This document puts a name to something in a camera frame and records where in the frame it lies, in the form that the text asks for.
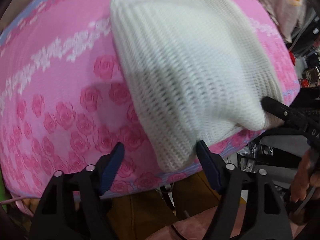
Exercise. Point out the white knit sweater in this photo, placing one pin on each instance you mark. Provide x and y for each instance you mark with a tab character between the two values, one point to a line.
195	71

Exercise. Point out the person's right hand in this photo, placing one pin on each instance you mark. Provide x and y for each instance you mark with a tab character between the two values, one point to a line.
303	180

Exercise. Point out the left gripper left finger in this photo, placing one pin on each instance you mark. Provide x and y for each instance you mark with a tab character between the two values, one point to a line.
71	205

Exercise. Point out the floral beige fabric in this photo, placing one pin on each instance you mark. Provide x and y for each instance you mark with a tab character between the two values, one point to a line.
288	15

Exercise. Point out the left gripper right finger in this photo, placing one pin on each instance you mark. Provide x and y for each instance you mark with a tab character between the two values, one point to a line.
264	213

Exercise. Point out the green storage bin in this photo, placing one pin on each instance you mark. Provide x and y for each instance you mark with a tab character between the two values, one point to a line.
3	194

